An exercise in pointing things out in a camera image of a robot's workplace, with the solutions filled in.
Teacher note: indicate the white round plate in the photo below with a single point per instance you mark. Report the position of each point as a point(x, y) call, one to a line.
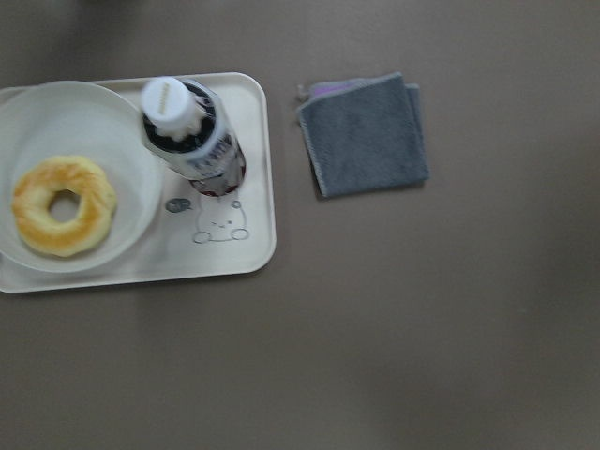
point(81, 119)

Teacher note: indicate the tea bottle of rack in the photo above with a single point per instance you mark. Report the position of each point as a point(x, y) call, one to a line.
point(184, 123)

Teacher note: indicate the folded grey cloth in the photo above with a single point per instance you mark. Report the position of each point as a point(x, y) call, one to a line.
point(364, 134)

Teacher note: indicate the cream serving tray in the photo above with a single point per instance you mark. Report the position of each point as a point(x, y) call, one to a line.
point(163, 228)

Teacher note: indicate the glazed donut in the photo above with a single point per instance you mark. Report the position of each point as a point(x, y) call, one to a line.
point(34, 194)

